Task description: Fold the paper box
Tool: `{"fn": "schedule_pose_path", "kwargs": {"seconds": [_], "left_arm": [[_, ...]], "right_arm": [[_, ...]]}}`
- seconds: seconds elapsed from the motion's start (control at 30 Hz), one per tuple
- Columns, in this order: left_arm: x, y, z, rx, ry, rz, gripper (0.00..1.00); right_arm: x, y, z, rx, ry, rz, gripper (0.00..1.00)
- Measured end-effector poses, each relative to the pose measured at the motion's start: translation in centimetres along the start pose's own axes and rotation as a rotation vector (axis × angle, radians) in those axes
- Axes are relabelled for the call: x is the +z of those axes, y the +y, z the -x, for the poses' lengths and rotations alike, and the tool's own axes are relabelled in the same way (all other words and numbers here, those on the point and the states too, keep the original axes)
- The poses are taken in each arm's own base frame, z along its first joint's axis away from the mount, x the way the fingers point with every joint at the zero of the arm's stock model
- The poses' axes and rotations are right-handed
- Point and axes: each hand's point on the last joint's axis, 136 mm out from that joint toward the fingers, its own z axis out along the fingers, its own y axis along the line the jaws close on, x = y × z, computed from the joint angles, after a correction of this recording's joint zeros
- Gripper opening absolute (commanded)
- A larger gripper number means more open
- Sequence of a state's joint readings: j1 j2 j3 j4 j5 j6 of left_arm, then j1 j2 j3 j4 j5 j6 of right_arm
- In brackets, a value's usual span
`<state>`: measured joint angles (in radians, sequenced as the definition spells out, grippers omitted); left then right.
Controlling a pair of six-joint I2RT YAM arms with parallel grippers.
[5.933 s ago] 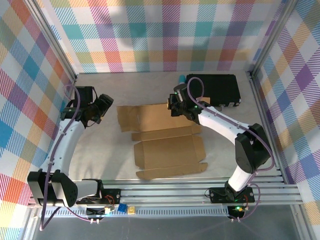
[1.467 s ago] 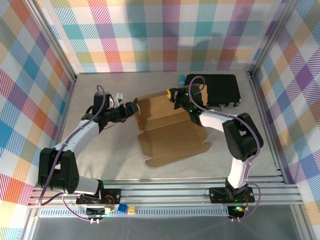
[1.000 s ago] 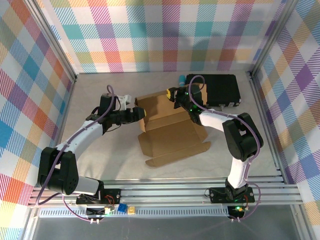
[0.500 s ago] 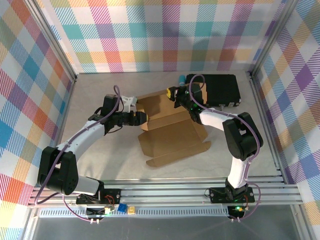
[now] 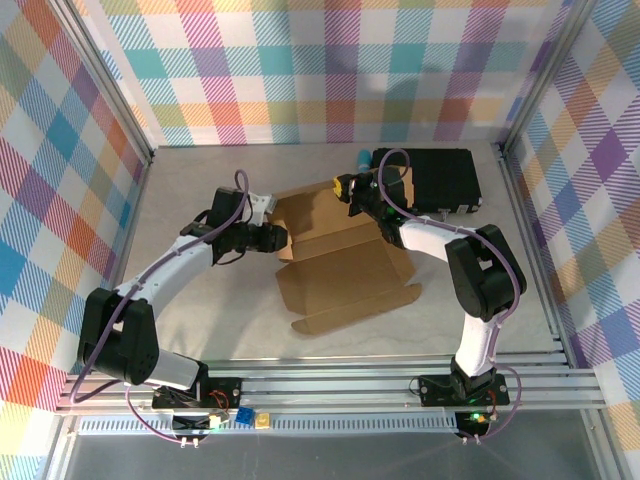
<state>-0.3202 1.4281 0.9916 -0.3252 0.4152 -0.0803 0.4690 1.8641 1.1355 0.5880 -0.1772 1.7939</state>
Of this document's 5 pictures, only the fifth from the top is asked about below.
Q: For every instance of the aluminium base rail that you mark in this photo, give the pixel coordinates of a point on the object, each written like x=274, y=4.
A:
x=325, y=382

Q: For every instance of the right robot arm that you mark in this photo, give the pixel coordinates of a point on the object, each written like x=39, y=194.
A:
x=480, y=280

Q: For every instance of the left aluminium corner post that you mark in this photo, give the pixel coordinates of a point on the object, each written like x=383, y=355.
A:
x=107, y=85

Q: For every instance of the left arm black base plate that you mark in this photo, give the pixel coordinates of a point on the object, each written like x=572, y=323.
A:
x=225, y=392

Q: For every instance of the brown cardboard paper box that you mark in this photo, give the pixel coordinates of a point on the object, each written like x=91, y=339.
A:
x=340, y=270

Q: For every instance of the teal marker pen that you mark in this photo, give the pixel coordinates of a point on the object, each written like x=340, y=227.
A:
x=364, y=159

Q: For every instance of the right aluminium corner post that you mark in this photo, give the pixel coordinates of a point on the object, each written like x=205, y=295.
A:
x=545, y=75

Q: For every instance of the right controller board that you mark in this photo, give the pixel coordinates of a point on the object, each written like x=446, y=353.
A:
x=475, y=422

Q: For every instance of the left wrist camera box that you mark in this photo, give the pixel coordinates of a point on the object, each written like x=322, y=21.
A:
x=225, y=205

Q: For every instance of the blue toy brick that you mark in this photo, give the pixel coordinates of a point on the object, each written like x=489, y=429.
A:
x=245, y=416

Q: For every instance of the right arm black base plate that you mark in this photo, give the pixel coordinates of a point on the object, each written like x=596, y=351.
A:
x=435, y=390

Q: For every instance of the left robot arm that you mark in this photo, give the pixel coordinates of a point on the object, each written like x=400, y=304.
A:
x=175, y=260

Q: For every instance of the controller board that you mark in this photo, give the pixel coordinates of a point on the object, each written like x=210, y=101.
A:
x=475, y=422
x=192, y=422

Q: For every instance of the yellow toy brick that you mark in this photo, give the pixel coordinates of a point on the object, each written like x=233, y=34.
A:
x=262, y=421

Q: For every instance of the black hard case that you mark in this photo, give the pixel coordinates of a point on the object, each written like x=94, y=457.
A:
x=445, y=175

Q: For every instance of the left controller board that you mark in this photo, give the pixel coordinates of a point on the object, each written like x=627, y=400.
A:
x=192, y=422

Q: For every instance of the aluminium corner post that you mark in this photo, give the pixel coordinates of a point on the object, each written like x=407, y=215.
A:
x=107, y=85
x=545, y=75

